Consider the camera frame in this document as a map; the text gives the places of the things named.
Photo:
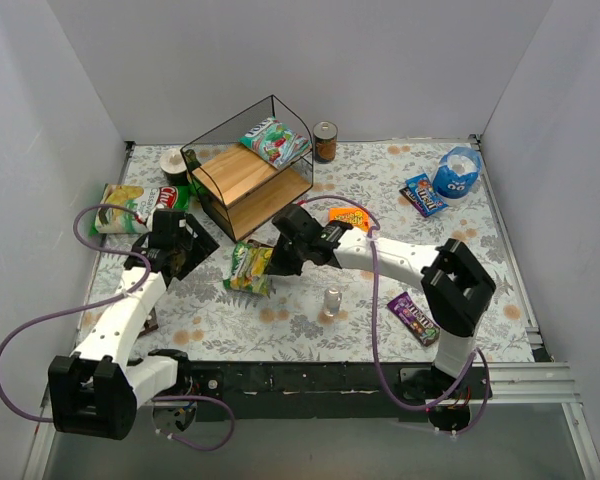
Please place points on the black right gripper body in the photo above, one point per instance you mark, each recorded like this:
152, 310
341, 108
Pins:
284, 255

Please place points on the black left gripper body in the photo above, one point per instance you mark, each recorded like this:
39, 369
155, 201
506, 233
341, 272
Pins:
196, 242

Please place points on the green Fox's candy bag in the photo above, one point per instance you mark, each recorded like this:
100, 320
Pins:
247, 270

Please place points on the brown chocolate bar wrapper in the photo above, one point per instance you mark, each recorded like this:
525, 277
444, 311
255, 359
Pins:
257, 244

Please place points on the brown purple chocolate bar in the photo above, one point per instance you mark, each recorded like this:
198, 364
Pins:
150, 323

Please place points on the teal Fox's candy bag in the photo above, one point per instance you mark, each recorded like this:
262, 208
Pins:
275, 143

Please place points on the purple M&M's candy bag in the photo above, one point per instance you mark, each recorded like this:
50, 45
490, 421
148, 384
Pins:
424, 330

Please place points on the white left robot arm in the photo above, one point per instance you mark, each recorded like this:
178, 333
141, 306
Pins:
95, 390

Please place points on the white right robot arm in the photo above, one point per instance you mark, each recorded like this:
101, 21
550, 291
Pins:
457, 288

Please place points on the blue M&M's candy bag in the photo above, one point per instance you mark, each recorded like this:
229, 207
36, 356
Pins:
419, 191

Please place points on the green cassava chips bag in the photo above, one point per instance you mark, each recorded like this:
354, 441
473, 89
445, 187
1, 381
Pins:
129, 207

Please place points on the green glass bottle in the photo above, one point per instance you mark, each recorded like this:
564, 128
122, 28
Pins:
192, 164

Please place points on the orange Scrub Daddy box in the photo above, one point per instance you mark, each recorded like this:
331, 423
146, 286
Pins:
352, 215

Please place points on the dark cup with white lid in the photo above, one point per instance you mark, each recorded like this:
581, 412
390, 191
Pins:
174, 168

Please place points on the food tin can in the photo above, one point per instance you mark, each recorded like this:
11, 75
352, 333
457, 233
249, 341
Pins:
325, 141

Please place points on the blue M&M's character bag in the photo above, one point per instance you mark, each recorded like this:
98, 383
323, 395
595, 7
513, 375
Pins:
457, 173

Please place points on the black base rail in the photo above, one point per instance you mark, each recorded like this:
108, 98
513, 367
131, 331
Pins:
322, 390

